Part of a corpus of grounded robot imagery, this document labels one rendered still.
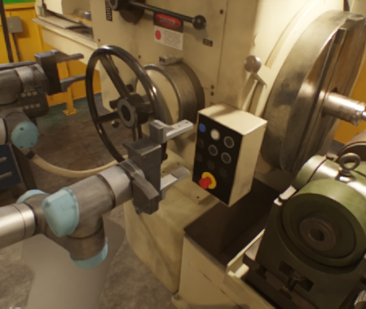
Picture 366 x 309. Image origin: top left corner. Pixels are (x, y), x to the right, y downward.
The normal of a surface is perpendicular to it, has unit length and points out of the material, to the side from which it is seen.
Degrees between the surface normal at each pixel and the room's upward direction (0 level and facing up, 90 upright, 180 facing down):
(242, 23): 90
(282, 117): 85
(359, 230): 90
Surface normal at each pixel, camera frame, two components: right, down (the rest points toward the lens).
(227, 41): -0.72, 0.37
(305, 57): -0.51, -0.23
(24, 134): 0.66, 0.47
